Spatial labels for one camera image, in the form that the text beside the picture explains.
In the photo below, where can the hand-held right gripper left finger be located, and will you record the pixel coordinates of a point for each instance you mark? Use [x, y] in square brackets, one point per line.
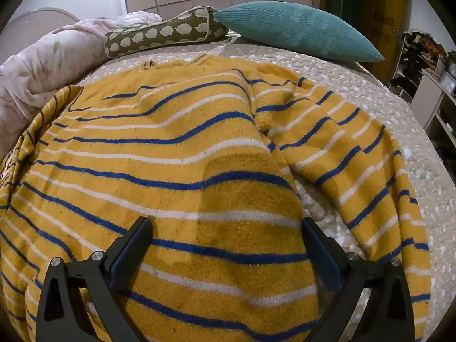
[121, 260]

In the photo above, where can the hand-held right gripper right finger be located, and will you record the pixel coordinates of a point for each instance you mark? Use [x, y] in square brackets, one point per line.
[320, 256]

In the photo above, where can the yellow striped sweater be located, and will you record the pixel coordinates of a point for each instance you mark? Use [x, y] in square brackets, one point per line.
[178, 149]

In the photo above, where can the beige dotted bed blanket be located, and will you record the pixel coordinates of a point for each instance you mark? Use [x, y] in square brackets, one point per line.
[409, 114]

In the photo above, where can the white cluttered shelf unit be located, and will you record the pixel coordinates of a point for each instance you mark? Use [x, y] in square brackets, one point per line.
[431, 89]

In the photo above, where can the pink floral duvet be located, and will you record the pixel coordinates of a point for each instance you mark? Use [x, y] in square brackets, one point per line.
[42, 64]

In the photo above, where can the green sheep-print bolster pillow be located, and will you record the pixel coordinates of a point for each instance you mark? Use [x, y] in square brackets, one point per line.
[149, 35]

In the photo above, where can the pink rounded headboard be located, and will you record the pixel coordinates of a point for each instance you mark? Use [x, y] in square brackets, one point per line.
[42, 17]

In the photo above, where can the wooden door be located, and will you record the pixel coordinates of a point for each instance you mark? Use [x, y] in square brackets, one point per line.
[384, 7]

